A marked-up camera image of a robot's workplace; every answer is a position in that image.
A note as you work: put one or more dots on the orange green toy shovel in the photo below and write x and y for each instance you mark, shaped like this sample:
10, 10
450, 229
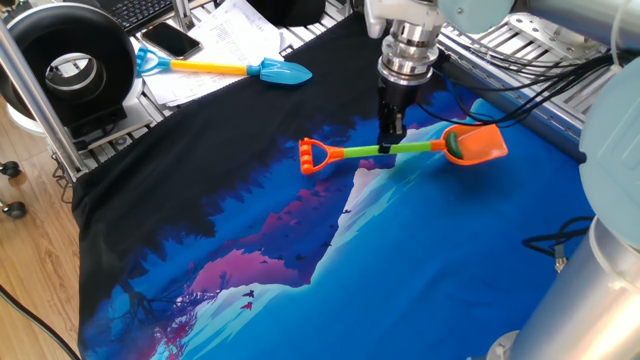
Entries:
480, 145

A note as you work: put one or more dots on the blue yellow toy shovel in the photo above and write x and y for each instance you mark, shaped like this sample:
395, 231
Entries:
282, 72

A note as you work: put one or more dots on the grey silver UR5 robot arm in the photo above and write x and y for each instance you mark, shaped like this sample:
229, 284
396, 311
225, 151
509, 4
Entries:
615, 160

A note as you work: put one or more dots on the black smartphone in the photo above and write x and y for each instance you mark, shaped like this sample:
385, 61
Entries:
171, 40

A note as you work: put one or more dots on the aluminium mounting plate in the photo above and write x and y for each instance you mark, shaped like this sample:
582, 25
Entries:
550, 32

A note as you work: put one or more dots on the white printed paper sheets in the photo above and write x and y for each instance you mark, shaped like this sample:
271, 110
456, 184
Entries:
235, 35

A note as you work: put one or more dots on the black keyboard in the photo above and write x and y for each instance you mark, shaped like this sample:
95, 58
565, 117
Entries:
137, 12

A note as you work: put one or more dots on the aluminium frame post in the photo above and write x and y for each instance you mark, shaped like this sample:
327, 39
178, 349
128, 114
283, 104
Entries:
40, 105

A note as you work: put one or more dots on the black caster wheel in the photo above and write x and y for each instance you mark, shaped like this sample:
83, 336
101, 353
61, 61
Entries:
11, 169
15, 209

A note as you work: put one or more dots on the black rounded object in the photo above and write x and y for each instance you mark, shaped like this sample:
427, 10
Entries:
287, 12

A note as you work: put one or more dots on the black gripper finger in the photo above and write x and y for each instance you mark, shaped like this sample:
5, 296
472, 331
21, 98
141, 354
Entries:
400, 127
386, 132

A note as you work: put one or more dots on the green toy cucumber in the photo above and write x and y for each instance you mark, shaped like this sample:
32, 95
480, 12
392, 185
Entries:
454, 145

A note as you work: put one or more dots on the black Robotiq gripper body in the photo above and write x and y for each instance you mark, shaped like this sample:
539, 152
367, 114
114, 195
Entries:
395, 97

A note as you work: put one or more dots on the mountain print blue cloth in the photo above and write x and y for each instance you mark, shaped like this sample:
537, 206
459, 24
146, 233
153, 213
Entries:
400, 250

